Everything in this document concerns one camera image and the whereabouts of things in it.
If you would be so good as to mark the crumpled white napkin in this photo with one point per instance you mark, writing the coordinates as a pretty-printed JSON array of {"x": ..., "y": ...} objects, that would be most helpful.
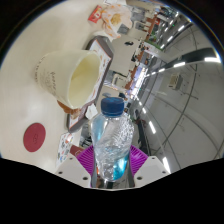
[{"x": 91, "y": 111}]

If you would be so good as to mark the small red sauce packet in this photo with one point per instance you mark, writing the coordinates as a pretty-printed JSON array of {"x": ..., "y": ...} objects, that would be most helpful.
[{"x": 96, "y": 14}]

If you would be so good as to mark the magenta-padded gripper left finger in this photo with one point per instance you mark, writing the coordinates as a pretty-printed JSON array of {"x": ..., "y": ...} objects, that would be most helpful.
[{"x": 74, "y": 168}]

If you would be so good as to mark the row of ceiling lights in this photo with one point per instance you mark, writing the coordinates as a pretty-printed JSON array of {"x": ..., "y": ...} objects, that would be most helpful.
[{"x": 179, "y": 64}]

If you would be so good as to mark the crumpled orange-printed food wrapper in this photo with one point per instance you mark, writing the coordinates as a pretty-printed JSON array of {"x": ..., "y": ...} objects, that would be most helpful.
[{"x": 115, "y": 18}]

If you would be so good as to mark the cream paper cup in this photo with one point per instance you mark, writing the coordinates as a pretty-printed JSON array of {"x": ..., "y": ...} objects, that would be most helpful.
[{"x": 55, "y": 71}]

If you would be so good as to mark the colourful printed leaflet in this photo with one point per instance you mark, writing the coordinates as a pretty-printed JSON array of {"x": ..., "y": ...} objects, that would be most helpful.
[{"x": 64, "y": 148}]

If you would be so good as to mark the square ceiling air vent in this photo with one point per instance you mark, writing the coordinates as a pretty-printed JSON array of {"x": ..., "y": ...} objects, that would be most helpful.
[{"x": 175, "y": 81}]

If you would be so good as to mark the clear blue-capped water bottle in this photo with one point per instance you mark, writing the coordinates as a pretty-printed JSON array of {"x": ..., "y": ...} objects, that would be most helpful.
[{"x": 111, "y": 140}]

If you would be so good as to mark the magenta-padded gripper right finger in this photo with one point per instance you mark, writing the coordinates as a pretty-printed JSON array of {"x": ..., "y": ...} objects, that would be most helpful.
[{"x": 151, "y": 170}]

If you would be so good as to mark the group of tables and chairs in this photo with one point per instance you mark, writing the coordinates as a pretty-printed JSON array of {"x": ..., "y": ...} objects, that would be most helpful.
[{"x": 133, "y": 56}]

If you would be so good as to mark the flat round red coaster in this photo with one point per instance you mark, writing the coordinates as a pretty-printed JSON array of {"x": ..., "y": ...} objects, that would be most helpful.
[{"x": 34, "y": 137}]

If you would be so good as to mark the brown paper sleeve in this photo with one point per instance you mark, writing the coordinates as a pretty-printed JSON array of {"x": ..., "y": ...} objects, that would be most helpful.
[{"x": 68, "y": 108}]

